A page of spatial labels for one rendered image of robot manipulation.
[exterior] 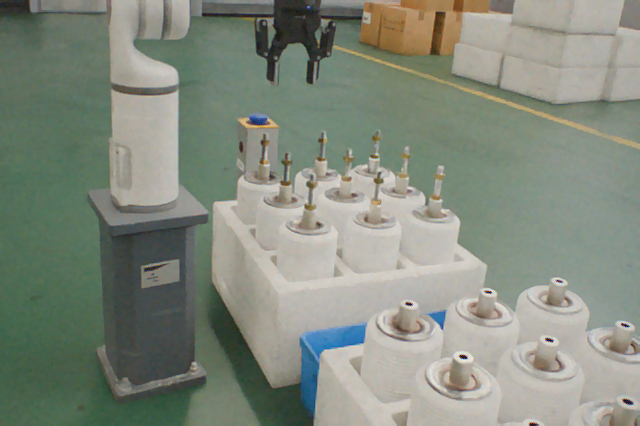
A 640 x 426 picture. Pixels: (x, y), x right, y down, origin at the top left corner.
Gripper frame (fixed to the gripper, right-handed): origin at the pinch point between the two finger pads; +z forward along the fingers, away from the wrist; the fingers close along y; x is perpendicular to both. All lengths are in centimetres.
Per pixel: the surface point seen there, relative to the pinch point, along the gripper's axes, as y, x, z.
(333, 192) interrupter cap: 10.2, 0.6, 21.8
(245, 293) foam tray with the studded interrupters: -8.1, -2.7, 37.7
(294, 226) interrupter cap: -4.0, -11.7, 21.7
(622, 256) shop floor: 96, -3, 47
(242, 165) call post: 3.5, 27.4, 24.5
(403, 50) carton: 233, 286, 44
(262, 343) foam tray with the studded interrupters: -9.2, -12.8, 41.8
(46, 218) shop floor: -32, 65, 47
